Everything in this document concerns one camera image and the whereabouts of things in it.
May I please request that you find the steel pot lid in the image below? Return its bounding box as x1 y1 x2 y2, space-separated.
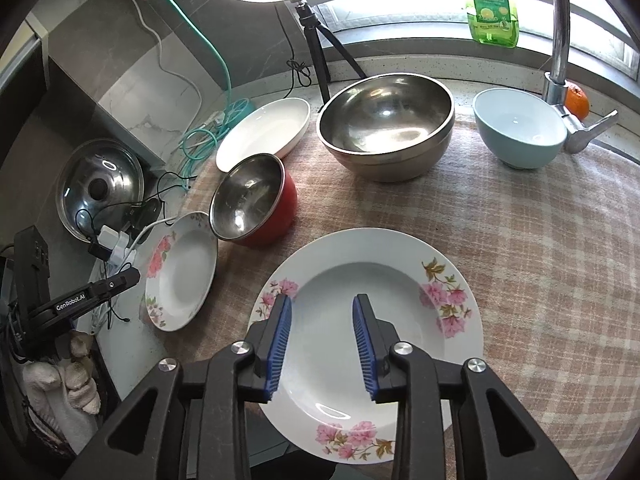
55 138 146 241

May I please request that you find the white oval plate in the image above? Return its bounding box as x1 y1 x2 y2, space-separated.
215 97 312 173

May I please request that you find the small floral plate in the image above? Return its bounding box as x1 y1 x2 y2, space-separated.
144 211 219 332

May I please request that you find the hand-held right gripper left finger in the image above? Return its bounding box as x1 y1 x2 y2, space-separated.
62 294 293 480

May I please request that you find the black tripod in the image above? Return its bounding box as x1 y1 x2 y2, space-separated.
292 0 368 103

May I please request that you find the light blue bowl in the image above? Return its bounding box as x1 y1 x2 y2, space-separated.
472 88 568 170

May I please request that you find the looped black cable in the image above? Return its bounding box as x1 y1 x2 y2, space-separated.
75 172 193 241

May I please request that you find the small red steel bowl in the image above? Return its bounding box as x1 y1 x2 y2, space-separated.
209 153 298 247

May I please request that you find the thin white cable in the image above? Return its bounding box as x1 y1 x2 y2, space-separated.
122 0 223 131

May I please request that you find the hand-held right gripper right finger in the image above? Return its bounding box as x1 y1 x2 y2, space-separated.
351 294 581 480

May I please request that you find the ring light black cable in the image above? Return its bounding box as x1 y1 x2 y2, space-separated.
280 2 311 101

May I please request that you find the white power strip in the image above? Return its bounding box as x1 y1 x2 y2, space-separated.
106 240 139 267

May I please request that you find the chrome faucet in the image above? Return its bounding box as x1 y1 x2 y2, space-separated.
542 0 620 154

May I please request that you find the thick white power cable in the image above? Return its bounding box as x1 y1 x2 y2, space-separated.
127 215 178 256

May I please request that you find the black usb cable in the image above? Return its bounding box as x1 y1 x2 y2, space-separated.
90 280 132 333

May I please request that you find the orange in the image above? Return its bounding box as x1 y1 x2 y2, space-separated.
564 82 590 121

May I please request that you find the teal round power strip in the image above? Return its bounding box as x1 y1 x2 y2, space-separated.
220 97 258 128

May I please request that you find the green dish soap bottle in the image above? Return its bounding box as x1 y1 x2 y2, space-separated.
459 0 521 49

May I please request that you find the large steel bowl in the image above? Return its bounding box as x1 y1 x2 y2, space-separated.
316 73 456 183

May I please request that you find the plaid cloth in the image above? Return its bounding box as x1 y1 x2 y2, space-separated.
150 110 640 480

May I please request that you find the teal hose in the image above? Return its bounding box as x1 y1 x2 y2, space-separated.
146 0 261 181

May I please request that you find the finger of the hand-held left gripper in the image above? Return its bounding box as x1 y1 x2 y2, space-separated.
94 266 141 306

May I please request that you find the large floral plate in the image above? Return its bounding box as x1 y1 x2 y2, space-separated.
248 228 485 463

